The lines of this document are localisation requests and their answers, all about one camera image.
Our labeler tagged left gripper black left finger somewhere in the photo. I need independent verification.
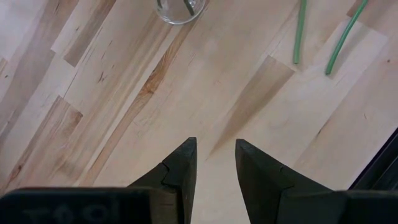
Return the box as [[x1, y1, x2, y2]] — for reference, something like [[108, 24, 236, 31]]
[[127, 136, 198, 224]]

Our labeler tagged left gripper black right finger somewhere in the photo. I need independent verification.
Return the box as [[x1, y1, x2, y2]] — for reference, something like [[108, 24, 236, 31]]
[[235, 139, 331, 224]]

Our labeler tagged pink artificial tulip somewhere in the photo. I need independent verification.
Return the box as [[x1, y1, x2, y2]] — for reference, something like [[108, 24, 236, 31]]
[[292, 0, 308, 65]]

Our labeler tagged orange artificial tulip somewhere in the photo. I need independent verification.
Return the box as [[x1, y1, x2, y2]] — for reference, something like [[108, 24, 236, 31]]
[[325, 0, 370, 76]]

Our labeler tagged clear glass vase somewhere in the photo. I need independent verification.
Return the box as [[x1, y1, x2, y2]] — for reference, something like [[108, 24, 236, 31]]
[[154, 0, 206, 26]]

